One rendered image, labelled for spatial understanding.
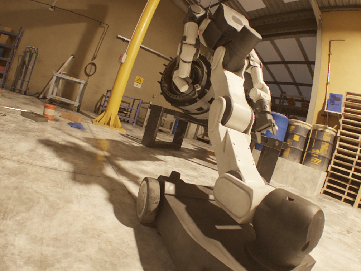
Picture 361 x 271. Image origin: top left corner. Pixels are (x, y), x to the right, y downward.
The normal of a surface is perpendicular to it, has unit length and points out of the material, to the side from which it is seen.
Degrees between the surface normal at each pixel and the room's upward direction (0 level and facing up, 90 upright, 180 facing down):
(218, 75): 109
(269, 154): 90
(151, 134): 90
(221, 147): 114
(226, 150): 90
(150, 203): 67
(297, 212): 52
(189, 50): 100
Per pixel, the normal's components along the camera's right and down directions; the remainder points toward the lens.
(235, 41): -0.83, 0.09
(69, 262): 0.29, -0.95
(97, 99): 0.55, 0.21
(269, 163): -0.38, -0.07
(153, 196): 0.40, -0.44
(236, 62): 0.00, 0.82
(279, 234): -0.82, -0.22
